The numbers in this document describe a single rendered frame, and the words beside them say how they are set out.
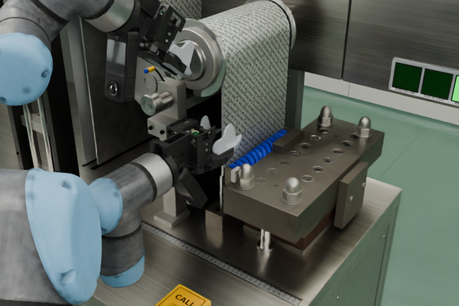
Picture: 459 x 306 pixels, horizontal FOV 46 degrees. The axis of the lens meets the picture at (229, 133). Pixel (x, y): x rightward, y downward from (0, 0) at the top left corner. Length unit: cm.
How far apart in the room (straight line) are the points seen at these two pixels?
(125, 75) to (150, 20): 10
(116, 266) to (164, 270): 17
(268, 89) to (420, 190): 203
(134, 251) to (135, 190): 10
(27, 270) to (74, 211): 6
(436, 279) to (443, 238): 30
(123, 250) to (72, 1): 38
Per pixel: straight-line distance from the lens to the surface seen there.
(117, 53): 85
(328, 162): 111
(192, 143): 92
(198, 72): 97
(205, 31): 96
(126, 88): 85
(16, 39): 62
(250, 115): 109
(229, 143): 100
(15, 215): 48
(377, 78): 119
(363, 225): 117
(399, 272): 249
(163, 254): 107
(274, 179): 104
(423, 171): 326
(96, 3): 77
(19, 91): 63
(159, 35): 86
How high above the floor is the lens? 158
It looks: 27 degrees down
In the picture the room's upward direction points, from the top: straight up
